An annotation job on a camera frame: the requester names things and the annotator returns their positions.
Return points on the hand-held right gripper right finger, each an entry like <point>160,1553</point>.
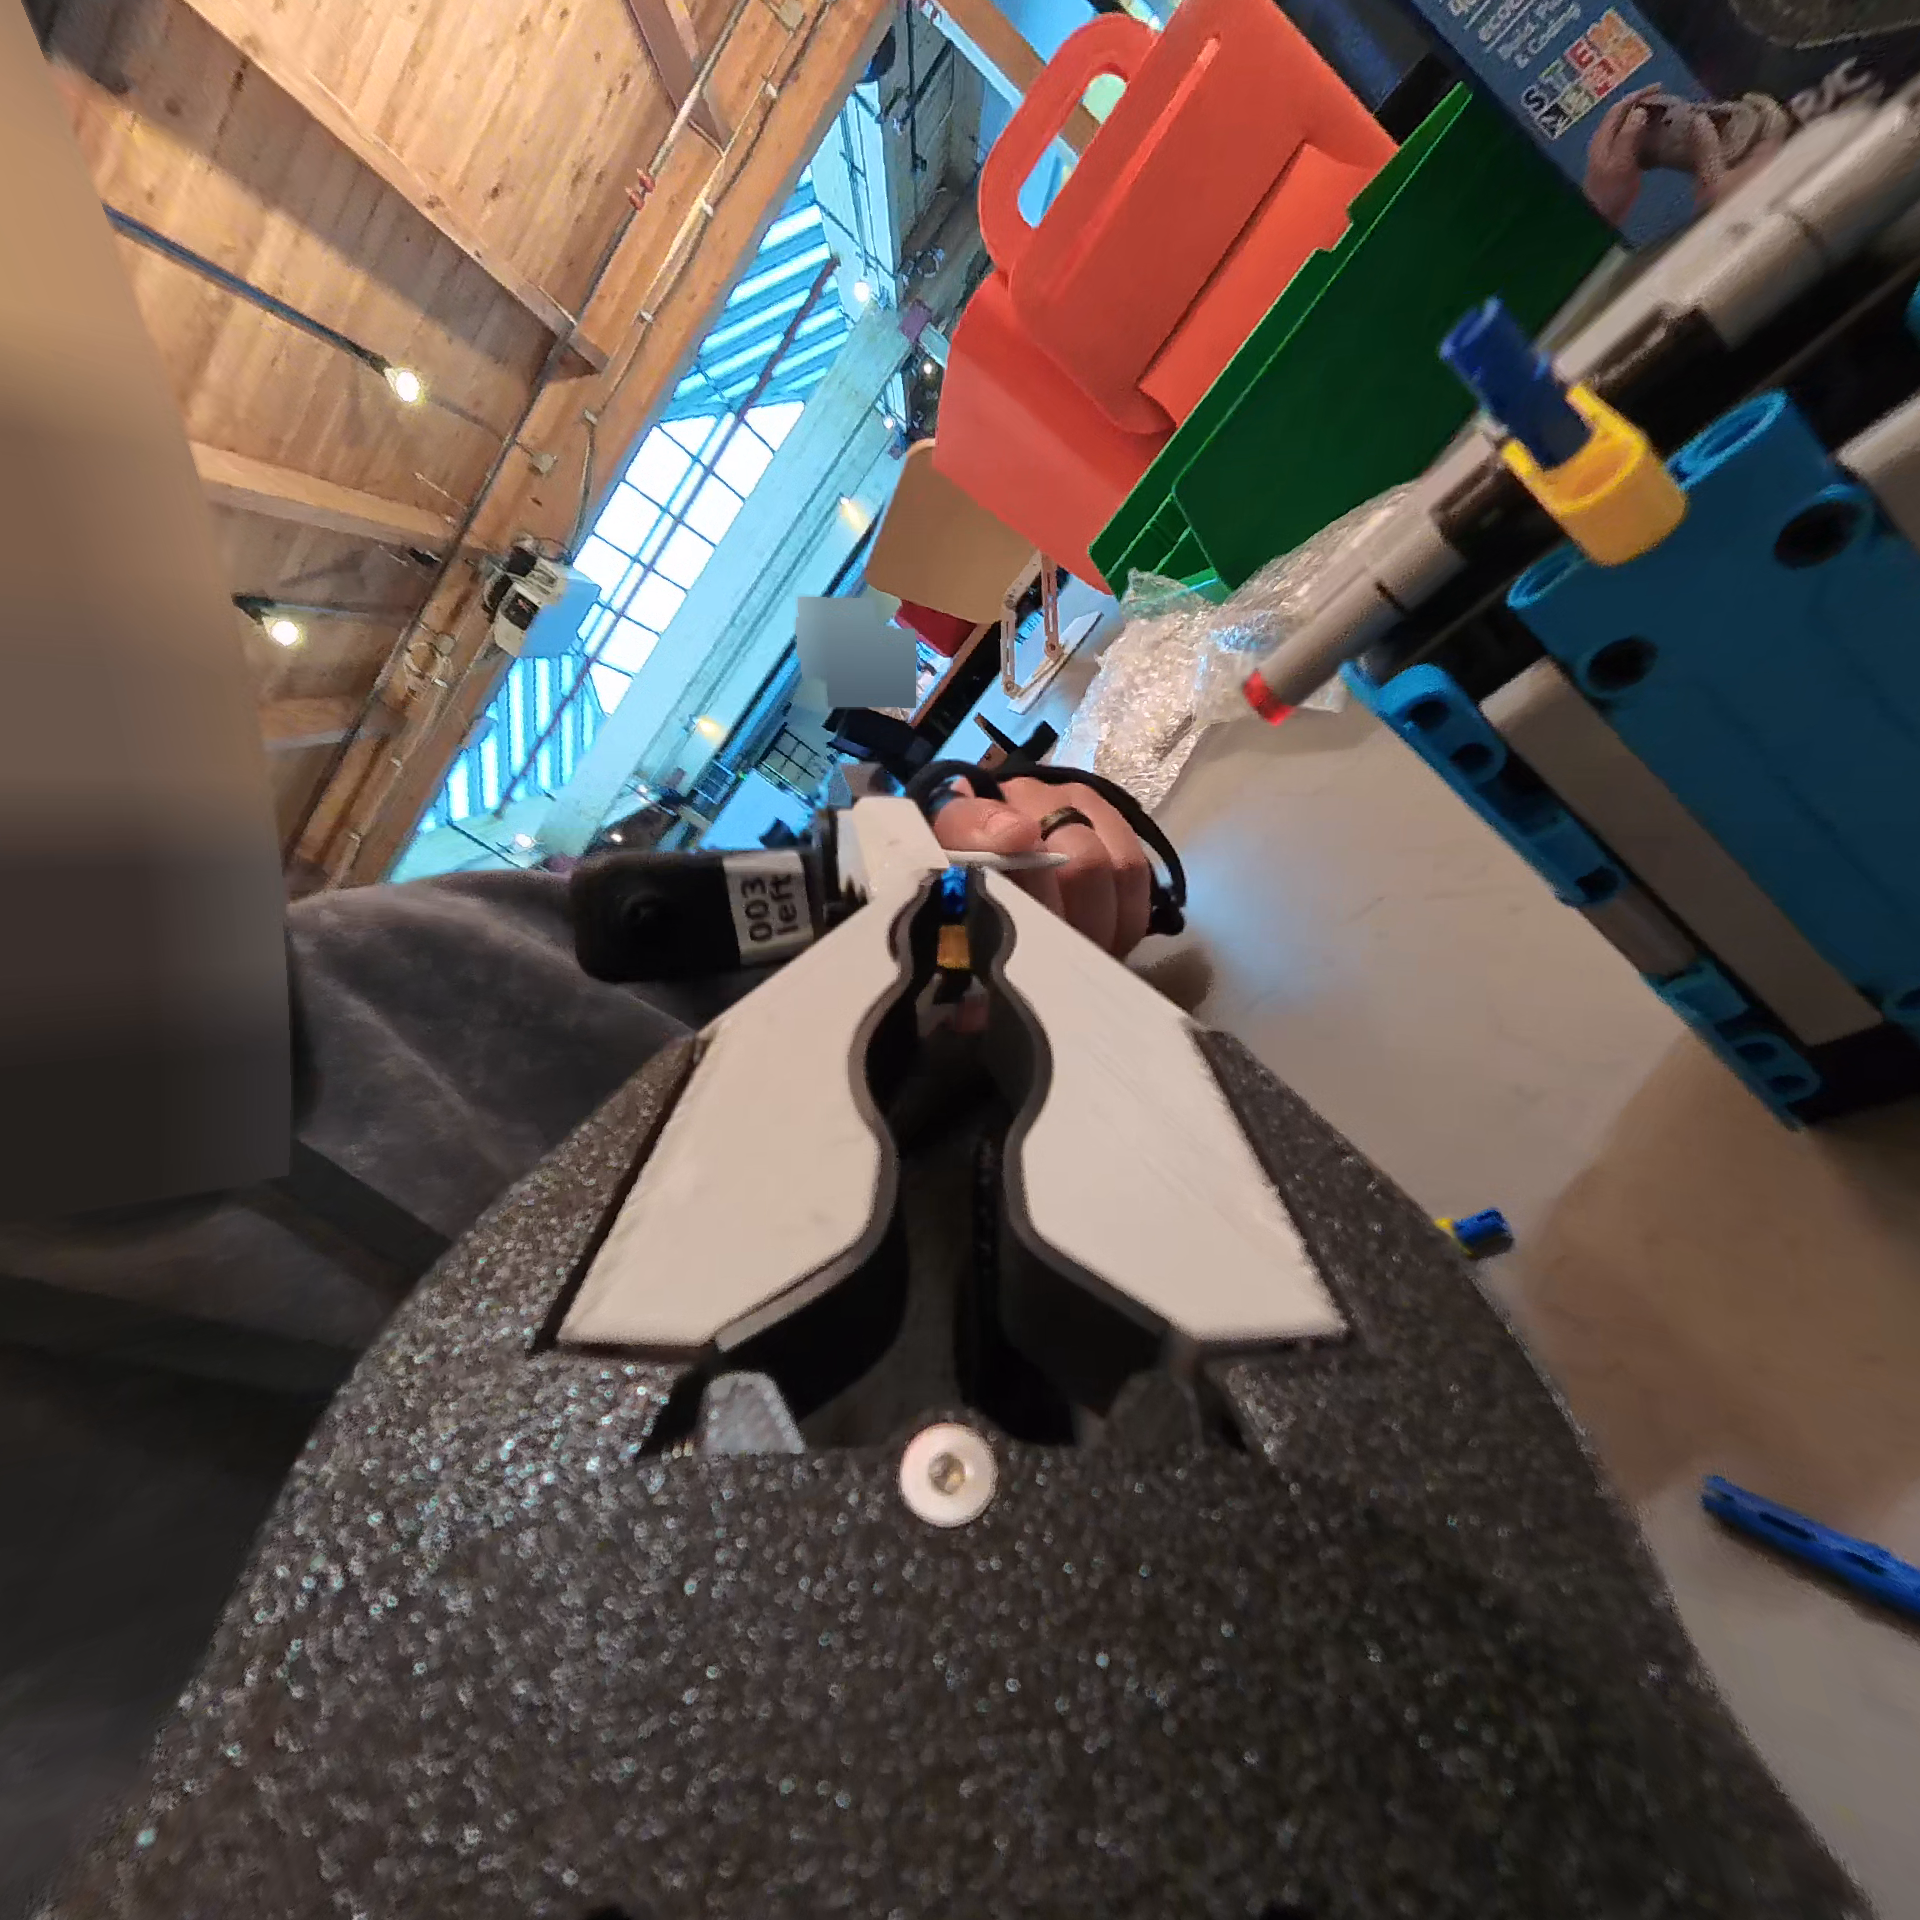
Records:
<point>1170,1202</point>

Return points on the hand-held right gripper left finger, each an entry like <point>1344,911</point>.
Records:
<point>721,1202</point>

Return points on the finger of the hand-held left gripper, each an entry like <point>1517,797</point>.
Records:
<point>895,846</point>

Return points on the grey blue toy brick assembly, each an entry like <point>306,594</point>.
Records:
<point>1681,692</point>

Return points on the black desk stand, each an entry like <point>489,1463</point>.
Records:
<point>871,737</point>

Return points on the grey desk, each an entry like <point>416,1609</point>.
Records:
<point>1410,990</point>

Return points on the person's left hand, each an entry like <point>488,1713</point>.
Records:
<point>1066,873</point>

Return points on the tan board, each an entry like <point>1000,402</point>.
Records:
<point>946,540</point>

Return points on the crumpled clear plastic bag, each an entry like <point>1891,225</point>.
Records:
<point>1186,675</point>

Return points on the green plastic bin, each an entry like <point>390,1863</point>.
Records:
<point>1321,391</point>

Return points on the orange plastic carrier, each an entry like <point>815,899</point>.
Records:
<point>1170,242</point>

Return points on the toy robot kit box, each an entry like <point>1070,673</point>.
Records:
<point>1681,92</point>

